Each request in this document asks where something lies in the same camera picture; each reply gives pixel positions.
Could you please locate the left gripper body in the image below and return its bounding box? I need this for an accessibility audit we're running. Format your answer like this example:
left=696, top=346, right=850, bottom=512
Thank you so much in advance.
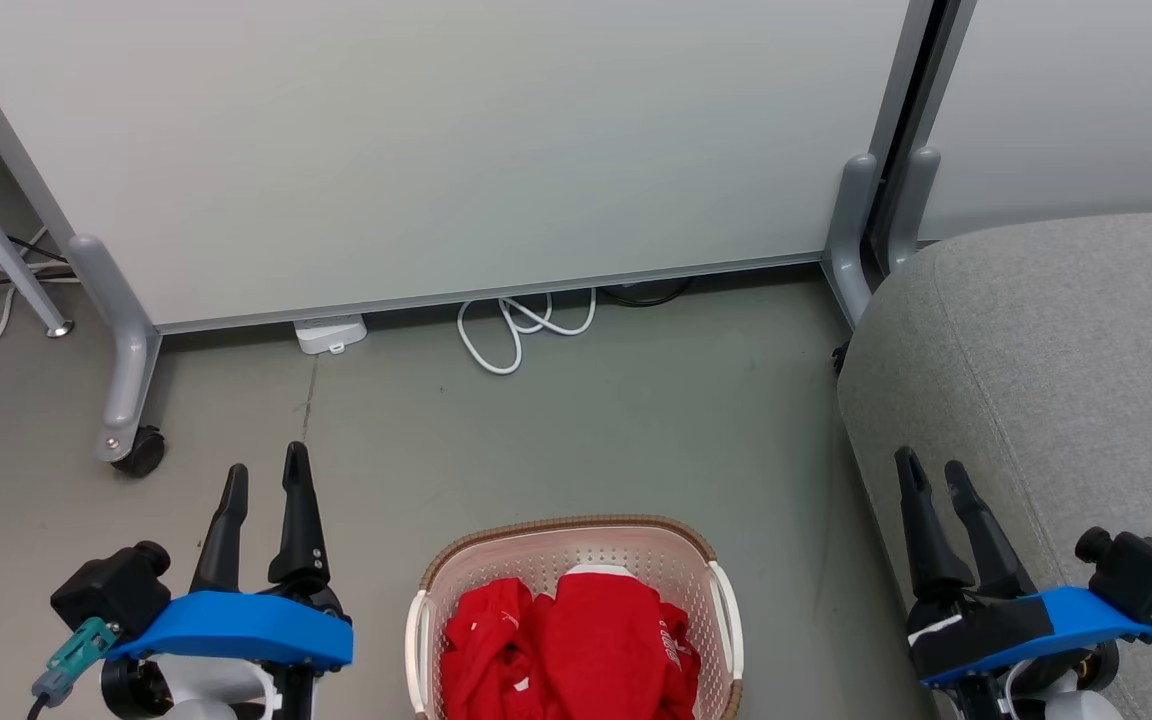
left=100, top=654, right=353, bottom=720

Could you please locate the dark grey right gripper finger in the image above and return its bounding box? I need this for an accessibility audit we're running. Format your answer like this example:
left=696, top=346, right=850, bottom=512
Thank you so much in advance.
left=943, top=459, right=1039, bottom=599
left=894, top=446, right=977, bottom=603

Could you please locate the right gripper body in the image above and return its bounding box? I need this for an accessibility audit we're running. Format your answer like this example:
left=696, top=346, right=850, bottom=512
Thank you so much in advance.
left=907, top=590, right=1057, bottom=683

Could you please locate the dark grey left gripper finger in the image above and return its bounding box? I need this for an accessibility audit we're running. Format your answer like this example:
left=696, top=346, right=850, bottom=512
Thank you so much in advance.
left=190, top=463, right=250, bottom=594
left=268, top=442, right=331, bottom=592

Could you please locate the small red garment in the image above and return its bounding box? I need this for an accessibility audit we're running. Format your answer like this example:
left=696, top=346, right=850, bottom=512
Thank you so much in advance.
left=440, top=577, right=563, bottom=720

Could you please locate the red cotton shirt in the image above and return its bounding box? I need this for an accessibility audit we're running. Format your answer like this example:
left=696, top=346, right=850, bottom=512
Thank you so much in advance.
left=534, top=564, right=703, bottom=720

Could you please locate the grey fabric sofa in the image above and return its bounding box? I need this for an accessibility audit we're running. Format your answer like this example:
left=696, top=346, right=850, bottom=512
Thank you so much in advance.
left=835, top=208, right=1152, bottom=720

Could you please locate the white power box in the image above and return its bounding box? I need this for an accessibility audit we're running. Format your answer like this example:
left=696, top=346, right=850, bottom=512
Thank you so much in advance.
left=293, top=314, right=369, bottom=356

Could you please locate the grey partition foot with caster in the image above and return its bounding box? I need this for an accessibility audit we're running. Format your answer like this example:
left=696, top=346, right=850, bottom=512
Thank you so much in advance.
left=66, top=234, right=166, bottom=479

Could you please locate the pink perforated laundry basket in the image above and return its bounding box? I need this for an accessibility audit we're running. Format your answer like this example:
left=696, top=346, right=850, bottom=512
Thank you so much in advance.
left=405, top=514, right=746, bottom=720

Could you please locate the large white partition panel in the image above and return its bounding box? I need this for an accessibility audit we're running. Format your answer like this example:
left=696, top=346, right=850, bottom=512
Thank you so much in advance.
left=0, top=0, right=939, bottom=335

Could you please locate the blue left camera mount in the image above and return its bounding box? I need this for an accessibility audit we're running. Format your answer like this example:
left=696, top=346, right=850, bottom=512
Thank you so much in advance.
left=104, top=589, right=355, bottom=670

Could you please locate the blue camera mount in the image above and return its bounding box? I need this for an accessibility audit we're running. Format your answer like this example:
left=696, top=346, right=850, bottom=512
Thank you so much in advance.
left=920, top=586, right=1152, bottom=691
left=104, top=589, right=355, bottom=670

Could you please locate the blue right camera mount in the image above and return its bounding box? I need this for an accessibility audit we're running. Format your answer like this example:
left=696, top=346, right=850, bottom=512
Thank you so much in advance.
left=920, top=586, right=1152, bottom=691

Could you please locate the teal left cable connector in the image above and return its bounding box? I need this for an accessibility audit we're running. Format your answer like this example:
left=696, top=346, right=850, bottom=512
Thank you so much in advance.
left=30, top=616, right=120, bottom=703

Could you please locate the looped white cable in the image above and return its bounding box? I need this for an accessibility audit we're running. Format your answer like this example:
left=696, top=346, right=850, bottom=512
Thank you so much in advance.
left=456, top=287, right=599, bottom=377

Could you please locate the black floor cable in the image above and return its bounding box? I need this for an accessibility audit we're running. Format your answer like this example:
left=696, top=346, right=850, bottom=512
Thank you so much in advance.
left=598, top=279, right=695, bottom=308

